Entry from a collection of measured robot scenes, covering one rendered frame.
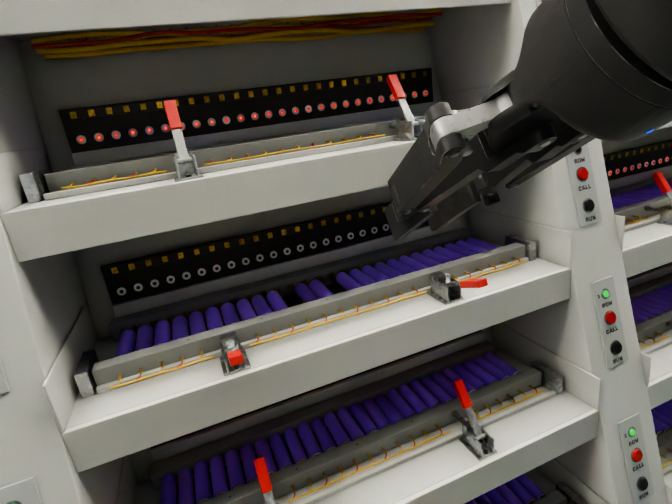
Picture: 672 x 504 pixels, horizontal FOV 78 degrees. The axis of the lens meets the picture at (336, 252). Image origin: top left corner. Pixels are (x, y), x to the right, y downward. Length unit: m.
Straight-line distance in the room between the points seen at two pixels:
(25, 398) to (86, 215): 0.17
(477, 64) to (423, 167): 0.49
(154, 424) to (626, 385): 0.61
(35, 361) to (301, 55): 0.54
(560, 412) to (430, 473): 0.21
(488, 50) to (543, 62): 0.50
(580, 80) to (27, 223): 0.42
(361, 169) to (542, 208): 0.28
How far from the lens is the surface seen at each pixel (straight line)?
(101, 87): 0.68
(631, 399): 0.75
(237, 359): 0.39
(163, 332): 0.54
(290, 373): 0.46
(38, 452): 0.48
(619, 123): 0.21
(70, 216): 0.45
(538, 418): 0.67
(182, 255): 0.60
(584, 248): 0.66
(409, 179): 0.26
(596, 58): 0.19
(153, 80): 0.68
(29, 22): 0.51
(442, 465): 0.60
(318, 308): 0.50
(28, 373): 0.46
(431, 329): 0.52
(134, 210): 0.44
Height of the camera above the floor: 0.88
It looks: 3 degrees down
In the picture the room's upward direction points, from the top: 13 degrees counter-clockwise
